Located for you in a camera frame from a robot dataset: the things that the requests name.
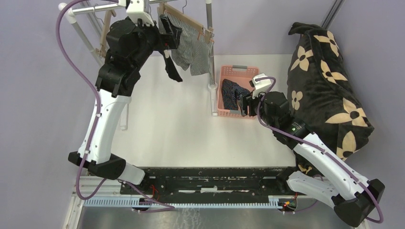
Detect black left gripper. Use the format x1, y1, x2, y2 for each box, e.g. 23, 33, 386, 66
131, 14, 182, 70

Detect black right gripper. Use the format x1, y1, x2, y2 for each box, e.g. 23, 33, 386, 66
237, 88, 277, 130

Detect navy striped underwear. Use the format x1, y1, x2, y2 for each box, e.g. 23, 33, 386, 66
221, 79, 250, 110

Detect black underwear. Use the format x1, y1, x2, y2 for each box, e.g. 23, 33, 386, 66
163, 50, 183, 83

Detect wooden clip hanger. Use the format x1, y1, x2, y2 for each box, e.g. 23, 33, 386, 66
86, 10, 117, 64
158, 0, 214, 43

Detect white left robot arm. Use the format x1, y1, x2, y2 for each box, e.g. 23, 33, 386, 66
68, 14, 182, 194

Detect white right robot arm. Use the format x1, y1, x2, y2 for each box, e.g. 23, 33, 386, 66
237, 92, 385, 227

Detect pink plastic basket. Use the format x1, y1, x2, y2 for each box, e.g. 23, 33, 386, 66
217, 65, 259, 119

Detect grey striped boxer shorts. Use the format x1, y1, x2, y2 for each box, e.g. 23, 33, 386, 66
164, 12, 214, 76

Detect black floral blanket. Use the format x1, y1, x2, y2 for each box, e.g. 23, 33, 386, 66
287, 22, 374, 160

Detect silver clothes rack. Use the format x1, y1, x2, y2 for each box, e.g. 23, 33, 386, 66
58, 0, 218, 116

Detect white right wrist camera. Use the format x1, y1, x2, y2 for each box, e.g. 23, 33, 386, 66
249, 73, 273, 98

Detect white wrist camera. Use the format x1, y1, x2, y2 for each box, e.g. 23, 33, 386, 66
249, 73, 273, 98
126, 0, 154, 27

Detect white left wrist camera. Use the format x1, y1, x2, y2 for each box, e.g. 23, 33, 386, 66
126, 0, 154, 27

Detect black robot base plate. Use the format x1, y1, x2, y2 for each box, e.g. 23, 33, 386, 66
120, 167, 296, 204

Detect aluminium frame rail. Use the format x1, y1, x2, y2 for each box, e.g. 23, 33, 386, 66
320, 0, 345, 29

